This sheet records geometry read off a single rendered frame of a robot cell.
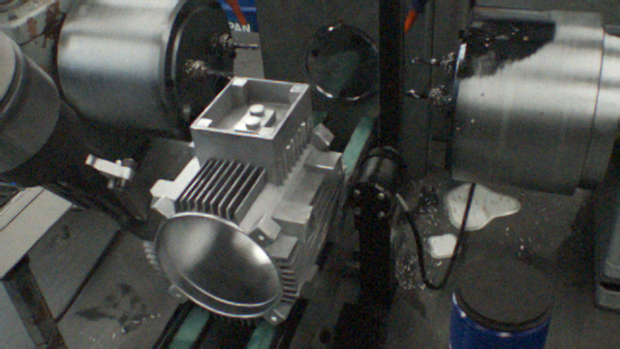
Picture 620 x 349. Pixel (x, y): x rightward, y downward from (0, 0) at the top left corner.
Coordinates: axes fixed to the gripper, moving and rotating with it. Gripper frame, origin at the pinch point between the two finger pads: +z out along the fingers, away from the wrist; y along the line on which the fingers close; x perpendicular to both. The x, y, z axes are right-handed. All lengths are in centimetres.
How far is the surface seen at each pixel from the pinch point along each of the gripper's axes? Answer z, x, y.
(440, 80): 47, -48, -21
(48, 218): 5.1, 0.7, 14.3
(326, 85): 37, -39, -3
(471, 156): 22.3, -21.9, -30.4
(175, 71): 19.2, -28.4, 14.5
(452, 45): 40, -51, -23
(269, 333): 17.6, 6.5, -11.3
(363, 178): 14.7, -13.6, -18.8
